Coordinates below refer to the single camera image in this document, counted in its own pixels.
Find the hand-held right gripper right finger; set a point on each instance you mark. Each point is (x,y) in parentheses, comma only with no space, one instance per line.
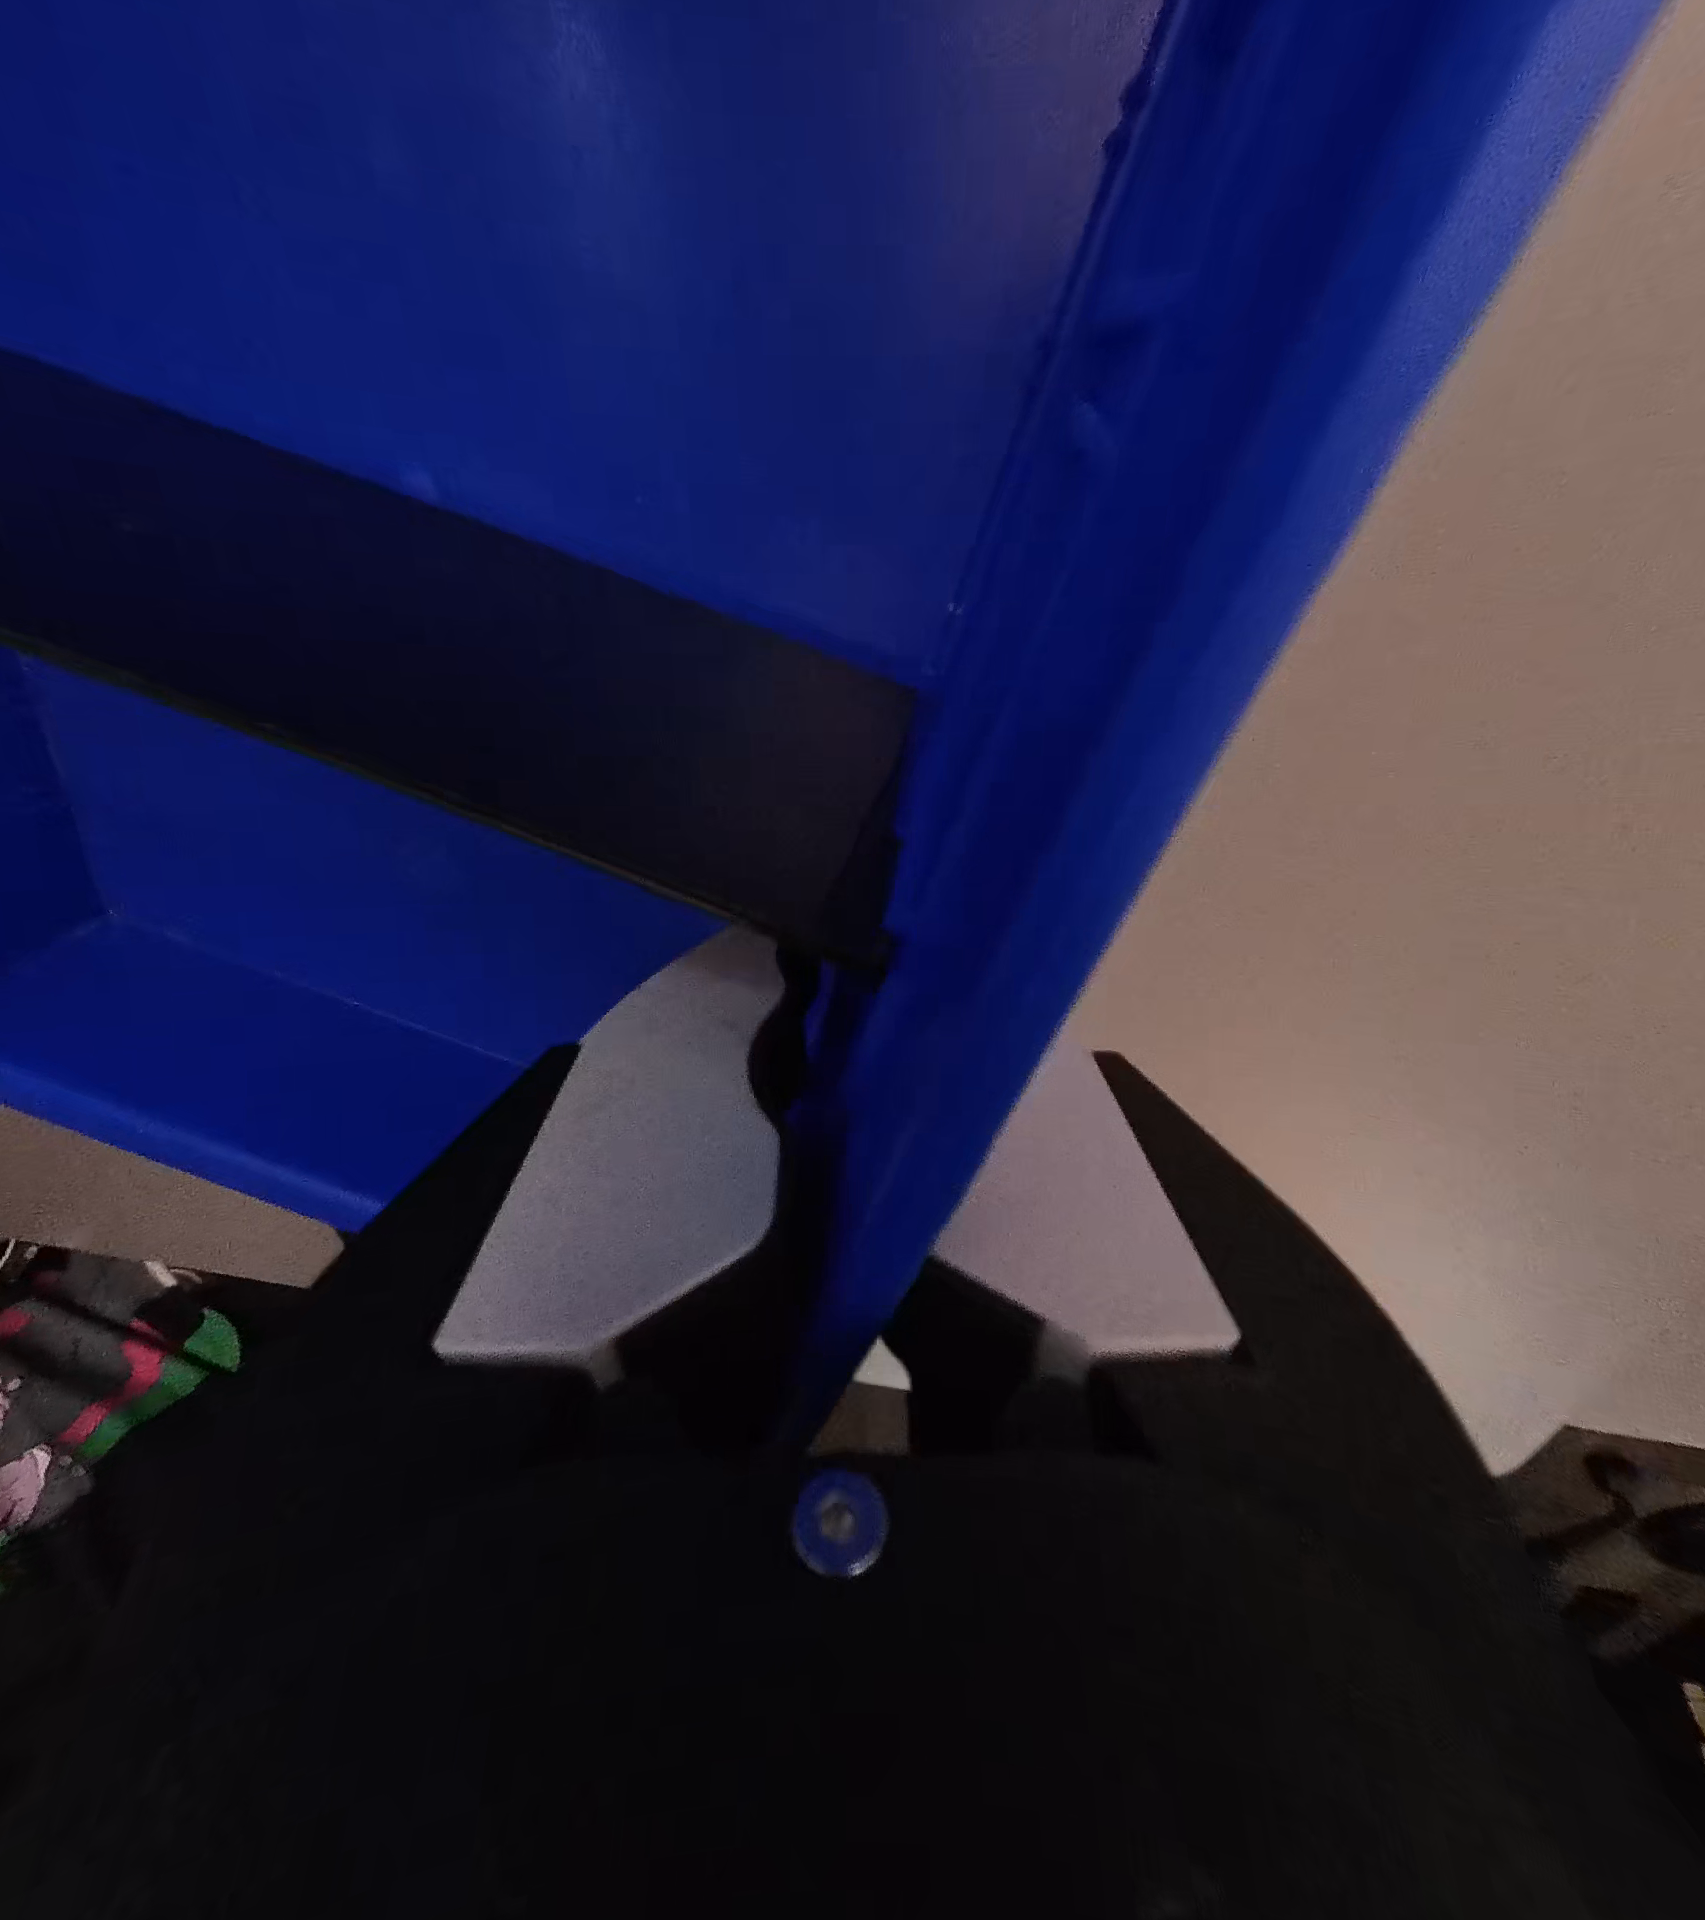
(1093,1244)

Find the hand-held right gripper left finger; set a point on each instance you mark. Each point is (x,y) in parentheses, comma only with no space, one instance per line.
(614,1185)

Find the blue plastic bin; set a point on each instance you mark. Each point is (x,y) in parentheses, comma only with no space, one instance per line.
(493,224)

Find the black bin divider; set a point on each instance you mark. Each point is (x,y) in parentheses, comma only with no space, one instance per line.
(416,630)

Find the colourful patterned cloth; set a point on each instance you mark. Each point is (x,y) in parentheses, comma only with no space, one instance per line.
(27,1425)

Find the dark printed cloth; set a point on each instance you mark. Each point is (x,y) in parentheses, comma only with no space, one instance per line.
(1662,1621)

